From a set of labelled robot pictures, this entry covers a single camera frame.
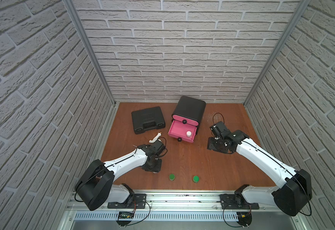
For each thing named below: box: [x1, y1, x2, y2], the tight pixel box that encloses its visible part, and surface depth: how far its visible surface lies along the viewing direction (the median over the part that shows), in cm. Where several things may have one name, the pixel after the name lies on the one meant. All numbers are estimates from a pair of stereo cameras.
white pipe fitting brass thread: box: [148, 131, 162, 144], surface depth 100 cm
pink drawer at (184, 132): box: [167, 119, 198, 143], surface depth 92 cm
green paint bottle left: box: [168, 173, 176, 182], surface depth 81 cm
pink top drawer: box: [171, 114, 200, 127], surface depth 91 cm
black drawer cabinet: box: [167, 95, 207, 143], surface depth 94 cm
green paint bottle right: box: [192, 175, 200, 184], surface depth 81 cm
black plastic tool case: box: [131, 106, 166, 135], surface depth 102 cm
